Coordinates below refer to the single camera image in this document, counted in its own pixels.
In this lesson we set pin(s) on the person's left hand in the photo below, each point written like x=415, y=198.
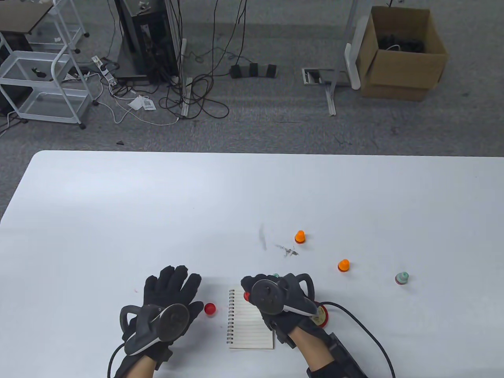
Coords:
x=169, y=287

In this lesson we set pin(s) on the person's right hand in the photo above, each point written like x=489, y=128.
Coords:
x=249, y=282

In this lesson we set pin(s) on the red reward stamp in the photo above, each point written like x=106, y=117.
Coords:
x=247, y=296

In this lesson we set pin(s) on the red stamp cap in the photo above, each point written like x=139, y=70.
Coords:
x=210, y=309

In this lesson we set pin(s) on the spiral lined notebook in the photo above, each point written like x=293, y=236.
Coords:
x=246, y=330

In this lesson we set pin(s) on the orange reward stamp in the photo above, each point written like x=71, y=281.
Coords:
x=300, y=236
x=343, y=265

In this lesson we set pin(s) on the red yellow-labelled ink pad lid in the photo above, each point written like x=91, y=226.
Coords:
x=323, y=315

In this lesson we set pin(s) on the person's right forearm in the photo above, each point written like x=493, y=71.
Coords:
x=311, y=350

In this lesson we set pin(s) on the person's left forearm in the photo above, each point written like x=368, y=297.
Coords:
x=138, y=368

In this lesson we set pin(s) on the black grey handheld controller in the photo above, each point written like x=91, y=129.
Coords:
x=169, y=321
x=267, y=297

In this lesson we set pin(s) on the white paper tag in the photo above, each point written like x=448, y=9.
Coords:
x=141, y=103

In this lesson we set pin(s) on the grey metal table leg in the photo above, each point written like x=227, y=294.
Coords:
x=332, y=100

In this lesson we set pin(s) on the metal floor outlet box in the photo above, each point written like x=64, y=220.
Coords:
x=315, y=76

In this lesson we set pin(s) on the white power strip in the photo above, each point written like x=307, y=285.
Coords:
x=104, y=71

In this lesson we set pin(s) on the white plastic bar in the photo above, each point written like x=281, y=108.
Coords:
x=351, y=65

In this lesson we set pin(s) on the black computer cabinet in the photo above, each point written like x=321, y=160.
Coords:
x=145, y=39

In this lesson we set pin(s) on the brown cardboard box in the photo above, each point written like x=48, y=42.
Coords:
x=397, y=71

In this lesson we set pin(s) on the brown wooden side table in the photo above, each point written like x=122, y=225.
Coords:
x=23, y=15

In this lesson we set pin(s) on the aluminium floor rail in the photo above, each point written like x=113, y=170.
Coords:
x=186, y=98

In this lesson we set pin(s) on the black foot pedal switch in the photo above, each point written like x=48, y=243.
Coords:
x=254, y=71

